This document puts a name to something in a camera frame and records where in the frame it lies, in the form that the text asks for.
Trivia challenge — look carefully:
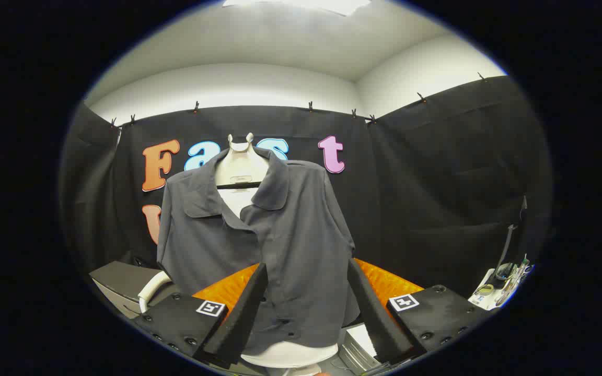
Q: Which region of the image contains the white garment steamer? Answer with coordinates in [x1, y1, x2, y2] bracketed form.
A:
[138, 271, 172, 314]

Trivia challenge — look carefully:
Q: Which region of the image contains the cream garment hanger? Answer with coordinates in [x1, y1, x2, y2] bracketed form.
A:
[215, 133, 271, 189]

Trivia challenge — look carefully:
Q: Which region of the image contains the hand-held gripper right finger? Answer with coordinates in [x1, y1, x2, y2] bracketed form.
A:
[347, 257, 491, 365]

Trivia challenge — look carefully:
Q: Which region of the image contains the thin dark cable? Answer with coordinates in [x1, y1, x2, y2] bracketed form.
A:
[494, 196, 529, 288]

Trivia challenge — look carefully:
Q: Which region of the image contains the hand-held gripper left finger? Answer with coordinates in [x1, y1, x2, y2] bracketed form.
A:
[133, 263, 269, 369]

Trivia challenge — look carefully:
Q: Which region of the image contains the grey drawer cabinet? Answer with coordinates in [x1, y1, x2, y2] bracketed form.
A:
[89, 261, 181, 319]

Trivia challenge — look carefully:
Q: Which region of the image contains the grey button shirt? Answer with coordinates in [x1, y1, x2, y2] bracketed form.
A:
[156, 146, 362, 357]

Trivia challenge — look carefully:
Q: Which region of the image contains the white card with small items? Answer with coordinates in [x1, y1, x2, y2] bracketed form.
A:
[468, 256, 534, 311]

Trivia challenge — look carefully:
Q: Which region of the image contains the ceiling light panel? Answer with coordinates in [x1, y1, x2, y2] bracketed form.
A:
[223, 0, 372, 16]

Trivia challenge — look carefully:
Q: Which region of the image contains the black backdrop cloth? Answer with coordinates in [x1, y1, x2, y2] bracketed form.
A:
[60, 76, 552, 298]

